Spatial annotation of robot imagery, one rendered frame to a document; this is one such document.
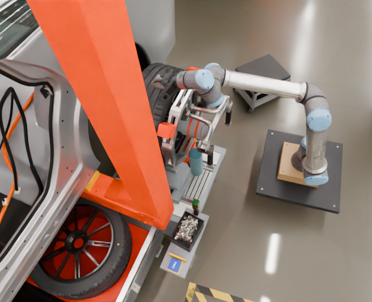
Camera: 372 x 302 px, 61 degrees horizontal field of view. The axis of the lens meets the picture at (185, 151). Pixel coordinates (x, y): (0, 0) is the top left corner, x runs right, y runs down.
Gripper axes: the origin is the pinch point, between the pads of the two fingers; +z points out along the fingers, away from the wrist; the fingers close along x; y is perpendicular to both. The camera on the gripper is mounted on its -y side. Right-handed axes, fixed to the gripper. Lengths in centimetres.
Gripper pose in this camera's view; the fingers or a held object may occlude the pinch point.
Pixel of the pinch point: (152, 85)
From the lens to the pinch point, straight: 174.0
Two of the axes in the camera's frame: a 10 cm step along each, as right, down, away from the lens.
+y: 3.6, -9.0, 2.6
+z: -7.5, -1.0, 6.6
